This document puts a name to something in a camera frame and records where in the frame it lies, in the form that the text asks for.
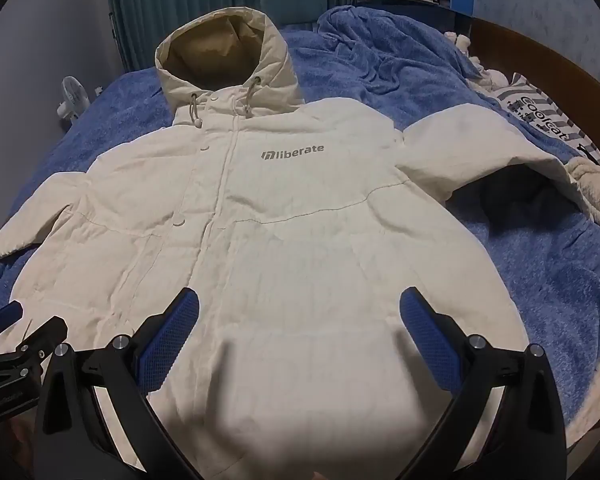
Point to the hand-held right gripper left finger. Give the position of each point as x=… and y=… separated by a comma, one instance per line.
x=172, y=330

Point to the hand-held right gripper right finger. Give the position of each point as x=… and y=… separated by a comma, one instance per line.
x=425, y=332

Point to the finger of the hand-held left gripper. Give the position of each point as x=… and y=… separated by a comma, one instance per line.
x=45, y=335
x=2, y=315

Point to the cream hooded jacket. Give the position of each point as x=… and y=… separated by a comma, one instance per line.
x=290, y=220

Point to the blue fleece blanket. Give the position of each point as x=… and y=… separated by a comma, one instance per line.
x=540, y=270

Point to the cream fleece cloth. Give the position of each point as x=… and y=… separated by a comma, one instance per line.
x=597, y=195

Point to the small white fan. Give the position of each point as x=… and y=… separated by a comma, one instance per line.
x=72, y=97

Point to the striped printed pillow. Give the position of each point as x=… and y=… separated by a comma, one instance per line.
x=550, y=115

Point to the white plush toy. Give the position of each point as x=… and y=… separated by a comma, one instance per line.
x=472, y=57

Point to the wooden headboard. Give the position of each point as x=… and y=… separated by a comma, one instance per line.
x=545, y=62

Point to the teal cushion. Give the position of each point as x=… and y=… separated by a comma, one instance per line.
x=287, y=7

